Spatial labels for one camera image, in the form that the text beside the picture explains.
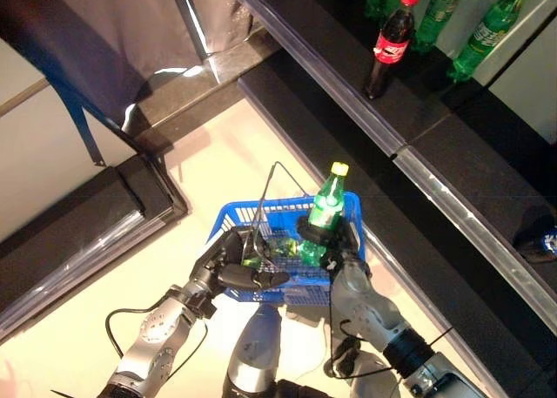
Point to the dark shelf board clear rail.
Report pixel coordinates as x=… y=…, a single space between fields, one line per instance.
x=339 y=45
x=478 y=163

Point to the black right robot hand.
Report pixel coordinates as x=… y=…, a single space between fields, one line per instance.
x=344 y=241

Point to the black display stand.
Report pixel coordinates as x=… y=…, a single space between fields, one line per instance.
x=65 y=241

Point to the Coca-Cola bottle red cap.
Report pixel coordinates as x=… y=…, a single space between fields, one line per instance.
x=391 y=45

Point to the Pepsi bottle with paper collar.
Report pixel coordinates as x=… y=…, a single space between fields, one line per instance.
x=544 y=241

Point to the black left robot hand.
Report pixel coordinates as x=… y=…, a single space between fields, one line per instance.
x=235 y=276

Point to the blue plastic shopping basket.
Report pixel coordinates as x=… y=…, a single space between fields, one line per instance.
x=304 y=293

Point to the black shelf base plinth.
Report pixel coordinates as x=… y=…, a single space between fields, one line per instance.
x=304 y=123
x=435 y=258

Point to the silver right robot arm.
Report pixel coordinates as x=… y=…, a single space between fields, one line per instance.
x=370 y=306

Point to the reflective metal side panel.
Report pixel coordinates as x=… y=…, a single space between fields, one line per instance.
x=130 y=23

